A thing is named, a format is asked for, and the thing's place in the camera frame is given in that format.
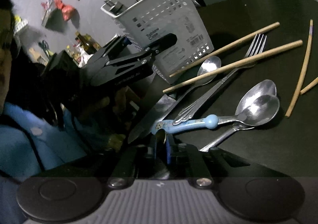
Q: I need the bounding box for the red plastic bag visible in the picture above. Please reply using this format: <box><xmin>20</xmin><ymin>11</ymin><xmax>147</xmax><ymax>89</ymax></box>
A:
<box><xmin>54</xmin><ymin>0</ymin><xmax>76</xmax><ymax>22</ymax></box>

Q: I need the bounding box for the dark glass bottle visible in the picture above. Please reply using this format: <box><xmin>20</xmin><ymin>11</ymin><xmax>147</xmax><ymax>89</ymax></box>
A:
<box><xmin>75</xmin><ymin>31</ymin><xmax>100</xmax><ymax>55</ymax></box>

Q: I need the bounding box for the small silver spoon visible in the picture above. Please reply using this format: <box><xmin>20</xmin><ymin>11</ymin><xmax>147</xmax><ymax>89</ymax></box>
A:
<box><xmin>157</xmin><ymin>56</ymin><xmax>222</xmax><ymax>122</ymax></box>

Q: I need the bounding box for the silver fork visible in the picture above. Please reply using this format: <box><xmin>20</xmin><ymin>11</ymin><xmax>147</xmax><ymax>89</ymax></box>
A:
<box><xmin>172</xmin><ymin>33</ymin><xmax>268</xmax><ymax>126</ymax></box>

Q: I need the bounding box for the purple tipped wooden chopstick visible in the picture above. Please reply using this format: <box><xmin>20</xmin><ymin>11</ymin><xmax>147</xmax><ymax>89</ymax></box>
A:
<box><xmin>285</xmin><ymin>19</ymin><xmax>314</xmax><ymax>118</ymax></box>
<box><xmin>300</xmin><ymin>78</ymin><xmax>318</xmax><ymax>95</ymax></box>

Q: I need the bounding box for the blue handled spoon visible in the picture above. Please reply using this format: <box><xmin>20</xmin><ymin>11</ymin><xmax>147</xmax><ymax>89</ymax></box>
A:
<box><xmin>150</xmin><ymin>95</ymin><xmax>280</xmax><ymax>135</ymax></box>

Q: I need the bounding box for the large silver spoon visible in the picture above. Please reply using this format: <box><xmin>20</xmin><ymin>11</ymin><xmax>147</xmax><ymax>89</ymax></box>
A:
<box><xmin>200</xmin><ymin>80</ymin><xmax>280</xmax><ymax>152</ymax></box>

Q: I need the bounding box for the gold spoon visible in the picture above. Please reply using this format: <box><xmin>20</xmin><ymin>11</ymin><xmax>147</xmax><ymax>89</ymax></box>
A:
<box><xmin>155</xmin><ymin>129</ymin><xmax>167</xmax><ymax>144</ymax></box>

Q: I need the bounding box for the grey perforated utensil basket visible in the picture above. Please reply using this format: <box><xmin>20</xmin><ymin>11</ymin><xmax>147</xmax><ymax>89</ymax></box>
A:
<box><xmin>101</xmin><ymin>0</ymin><xmax>214</xmax><ymax>84</ymax></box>

